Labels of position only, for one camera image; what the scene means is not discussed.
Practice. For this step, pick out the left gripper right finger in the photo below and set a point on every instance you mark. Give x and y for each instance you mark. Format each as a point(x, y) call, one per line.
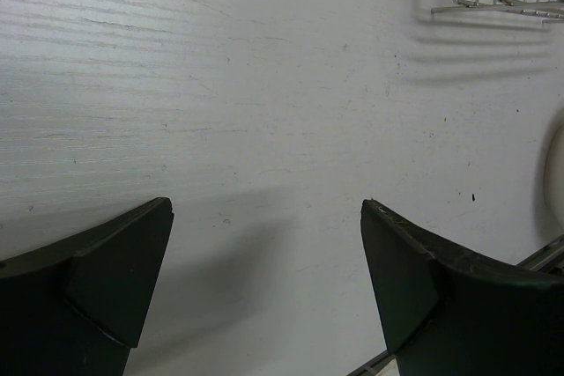
point(447, 310)

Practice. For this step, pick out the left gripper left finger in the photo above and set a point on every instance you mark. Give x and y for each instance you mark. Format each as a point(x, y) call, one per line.
point(78, 306)

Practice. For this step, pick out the flower patterned plate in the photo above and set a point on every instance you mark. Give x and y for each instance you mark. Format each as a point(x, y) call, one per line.
point(550, 216)

